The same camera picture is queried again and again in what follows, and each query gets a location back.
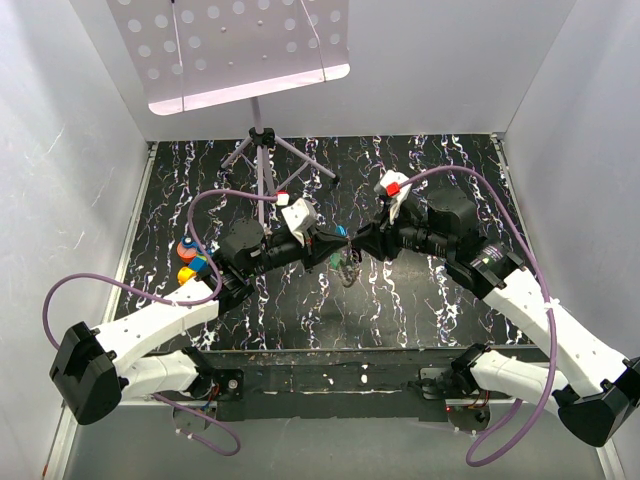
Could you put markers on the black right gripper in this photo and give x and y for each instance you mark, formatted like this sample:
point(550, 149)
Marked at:
point(369, 240)

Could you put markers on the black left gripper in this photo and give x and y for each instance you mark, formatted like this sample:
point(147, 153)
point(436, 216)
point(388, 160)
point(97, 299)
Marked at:
point(318, 248)

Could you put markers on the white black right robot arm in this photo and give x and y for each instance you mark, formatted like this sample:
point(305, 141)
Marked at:
point(595, 388)

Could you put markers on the colourful toy block figure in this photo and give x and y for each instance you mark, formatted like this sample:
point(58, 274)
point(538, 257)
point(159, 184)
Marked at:
point(195, 264)

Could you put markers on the lilac perforated music stand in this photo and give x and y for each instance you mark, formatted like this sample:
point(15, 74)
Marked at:
point(191, 55)

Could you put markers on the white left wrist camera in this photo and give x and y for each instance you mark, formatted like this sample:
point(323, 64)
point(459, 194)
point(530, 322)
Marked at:
point(299, 216)

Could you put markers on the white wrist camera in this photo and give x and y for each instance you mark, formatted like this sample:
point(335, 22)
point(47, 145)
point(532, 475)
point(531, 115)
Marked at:
point(394, 187)
point(299, 216)

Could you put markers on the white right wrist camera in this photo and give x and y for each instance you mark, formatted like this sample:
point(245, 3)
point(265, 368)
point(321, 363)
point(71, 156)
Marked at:
point(394, 187)

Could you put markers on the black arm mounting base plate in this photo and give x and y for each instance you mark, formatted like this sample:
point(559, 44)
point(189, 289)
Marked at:
point(333, 384)

